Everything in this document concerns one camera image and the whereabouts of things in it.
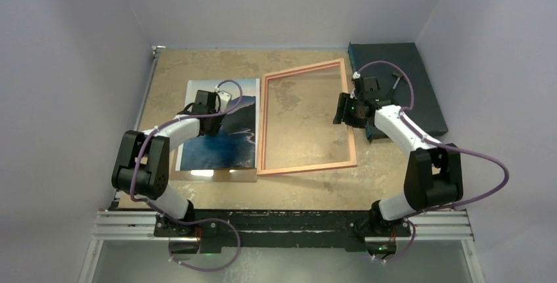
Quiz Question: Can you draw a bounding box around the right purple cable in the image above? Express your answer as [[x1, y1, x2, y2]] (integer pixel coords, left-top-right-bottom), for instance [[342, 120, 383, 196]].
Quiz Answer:
[[353, 60, 510, 265]]

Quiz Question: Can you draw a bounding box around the pink picture frame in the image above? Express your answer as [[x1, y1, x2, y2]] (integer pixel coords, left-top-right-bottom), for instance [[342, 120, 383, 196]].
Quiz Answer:
[[256, 58, 357, 177]]

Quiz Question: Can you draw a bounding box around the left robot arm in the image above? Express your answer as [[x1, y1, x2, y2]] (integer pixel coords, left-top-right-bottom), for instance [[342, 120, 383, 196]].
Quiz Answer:
[[111, 90, 232, 236]]

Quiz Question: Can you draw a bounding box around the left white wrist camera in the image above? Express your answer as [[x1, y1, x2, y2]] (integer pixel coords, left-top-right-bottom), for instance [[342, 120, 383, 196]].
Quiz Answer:
[[215, 88, 232, 112]]

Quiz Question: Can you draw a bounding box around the small hammer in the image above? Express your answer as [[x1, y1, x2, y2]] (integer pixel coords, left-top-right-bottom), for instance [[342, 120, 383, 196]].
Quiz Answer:
[[390, 72, 406, 91]]

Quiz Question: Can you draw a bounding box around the dark blue box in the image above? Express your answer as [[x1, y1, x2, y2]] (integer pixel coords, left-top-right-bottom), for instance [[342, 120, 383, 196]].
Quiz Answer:
[[347, 43, 448, 137]]

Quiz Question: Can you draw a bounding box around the brown cardboard backing board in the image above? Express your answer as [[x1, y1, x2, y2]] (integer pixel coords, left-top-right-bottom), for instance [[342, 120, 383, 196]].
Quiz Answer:
[[169, 162, 257, 183]]

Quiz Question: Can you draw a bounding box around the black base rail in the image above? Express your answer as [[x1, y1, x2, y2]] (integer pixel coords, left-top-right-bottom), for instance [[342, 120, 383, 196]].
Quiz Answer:
[[154, 209, 411, 253]]

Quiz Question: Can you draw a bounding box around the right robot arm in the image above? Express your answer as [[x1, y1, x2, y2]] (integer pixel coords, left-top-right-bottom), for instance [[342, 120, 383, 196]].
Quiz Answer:
[[333, 73, 463, 235]]

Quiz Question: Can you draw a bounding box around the seascape photo print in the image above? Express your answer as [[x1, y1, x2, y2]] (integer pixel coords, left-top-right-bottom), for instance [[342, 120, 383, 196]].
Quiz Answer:
[[175, 78, 260, 171]]

